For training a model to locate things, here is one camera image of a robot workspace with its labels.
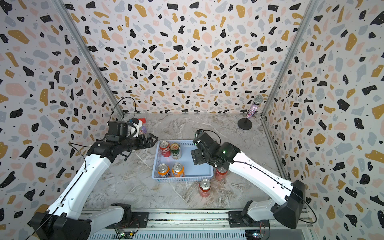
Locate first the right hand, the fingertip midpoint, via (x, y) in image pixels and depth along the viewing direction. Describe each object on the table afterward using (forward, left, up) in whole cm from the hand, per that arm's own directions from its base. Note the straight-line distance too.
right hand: (199, 153), depth 74 cm
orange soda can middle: (-4, +12, -11) cm, 17 cm away
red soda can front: (-13, -3, -11) cm, 17 cm away
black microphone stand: (+41, -33, -22) cm, 57 cm away
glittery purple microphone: (+29, -32, +10) cm, 45 cm away
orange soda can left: (-4, +19, -11) cm, 23 cm away
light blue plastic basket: (0, +5, -23) cm, 23 cm away
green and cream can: (+9, +15, -12) cm, 21 cm away
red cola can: (+10, +21, -12) cm, 26 cm away
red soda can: (-4, -12, -14) cm, 18 cm away
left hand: (+6, +24, +4) cm, 25 cm away
